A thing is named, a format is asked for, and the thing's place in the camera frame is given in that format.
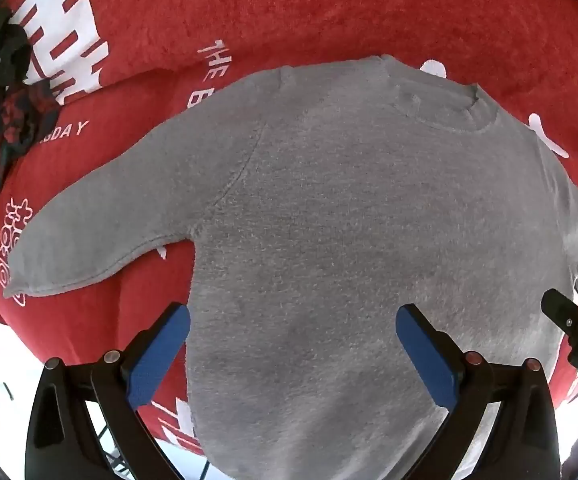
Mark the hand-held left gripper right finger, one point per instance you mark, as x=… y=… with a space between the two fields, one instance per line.
x=426 y=355

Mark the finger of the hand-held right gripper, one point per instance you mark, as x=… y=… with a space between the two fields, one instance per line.
x=564 y=310

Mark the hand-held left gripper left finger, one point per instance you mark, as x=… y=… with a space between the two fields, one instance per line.
x=161 y=350

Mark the grey sweater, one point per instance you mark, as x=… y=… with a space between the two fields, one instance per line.
x=344 y=210

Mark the dark red floral garment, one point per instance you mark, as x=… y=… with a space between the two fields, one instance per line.
x=16 y=125

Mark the black garment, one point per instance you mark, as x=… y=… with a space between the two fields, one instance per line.
x=1 y=50

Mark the red printed blanket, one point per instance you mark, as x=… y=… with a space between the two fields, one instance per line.
x=319 y=10

